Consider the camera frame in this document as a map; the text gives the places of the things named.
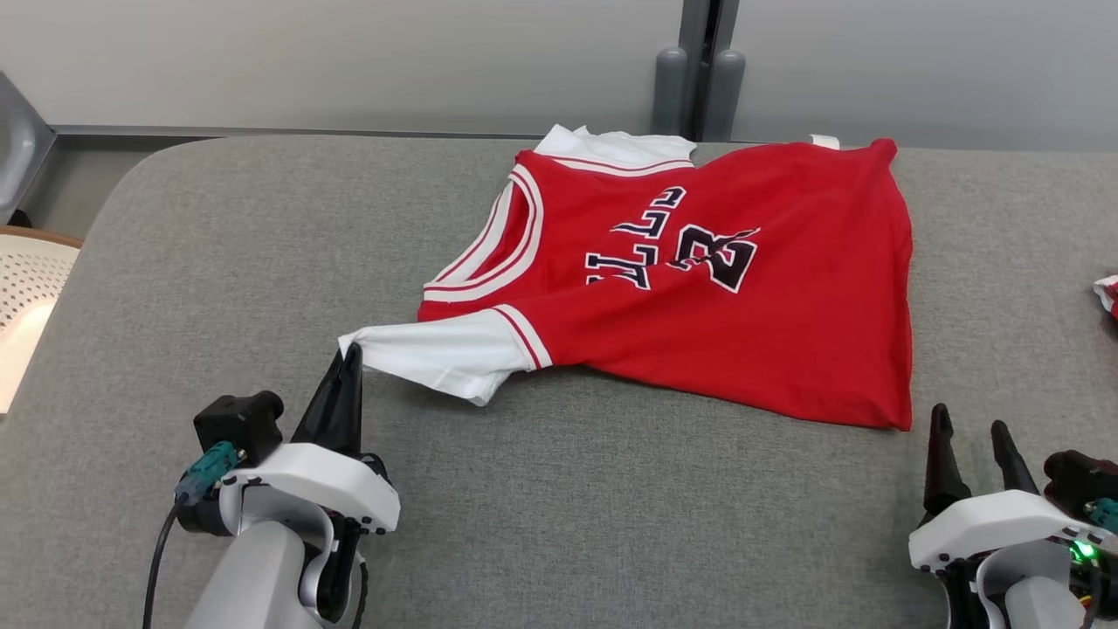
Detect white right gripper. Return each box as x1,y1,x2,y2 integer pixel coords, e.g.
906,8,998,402
908,403,1118,573

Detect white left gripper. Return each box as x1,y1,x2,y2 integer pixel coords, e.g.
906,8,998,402
218,342,403,536

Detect red basketball jersey white sleeves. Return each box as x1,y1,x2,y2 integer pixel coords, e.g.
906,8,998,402
339,124,915,432

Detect beige perforated laundry basket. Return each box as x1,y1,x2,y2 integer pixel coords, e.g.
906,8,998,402
0,225,84,416

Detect teal left camera plug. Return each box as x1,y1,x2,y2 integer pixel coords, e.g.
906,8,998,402
174,441,241,508

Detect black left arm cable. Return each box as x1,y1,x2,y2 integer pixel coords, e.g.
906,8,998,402
142,500,189,629

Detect grey metal partition post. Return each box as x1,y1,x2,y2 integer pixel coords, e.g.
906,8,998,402
651,0,748,143
0,70,58,226

